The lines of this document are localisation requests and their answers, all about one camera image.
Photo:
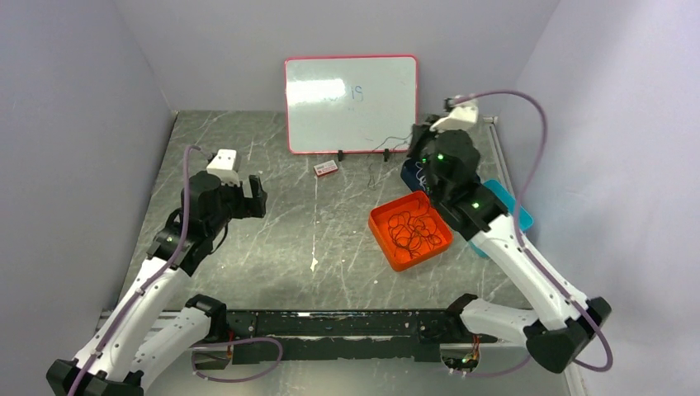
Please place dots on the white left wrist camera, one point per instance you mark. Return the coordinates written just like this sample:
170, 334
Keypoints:
225, 165

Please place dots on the dark navy plastic tray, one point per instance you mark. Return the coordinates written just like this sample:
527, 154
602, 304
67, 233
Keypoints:
413, 175

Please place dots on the metal right table edge rail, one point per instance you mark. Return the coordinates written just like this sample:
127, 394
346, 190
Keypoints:
490, 123

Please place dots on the aluminium frame rail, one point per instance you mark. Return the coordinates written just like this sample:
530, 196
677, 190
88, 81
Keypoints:
129, 351

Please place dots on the small red white box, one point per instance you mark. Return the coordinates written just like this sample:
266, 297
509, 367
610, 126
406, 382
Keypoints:
325, 168

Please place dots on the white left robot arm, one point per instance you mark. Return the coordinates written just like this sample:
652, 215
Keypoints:
147, 300

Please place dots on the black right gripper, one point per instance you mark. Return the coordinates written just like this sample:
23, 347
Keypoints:
421, 134

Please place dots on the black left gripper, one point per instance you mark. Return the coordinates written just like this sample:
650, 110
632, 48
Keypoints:
253, 206

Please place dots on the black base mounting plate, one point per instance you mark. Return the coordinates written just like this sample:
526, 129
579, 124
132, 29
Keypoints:
263, 336

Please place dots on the pink framed whiteboard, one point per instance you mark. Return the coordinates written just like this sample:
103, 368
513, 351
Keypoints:
350, 104

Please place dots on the orange plastic tray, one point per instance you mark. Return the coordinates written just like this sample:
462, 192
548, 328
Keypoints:
409, 231

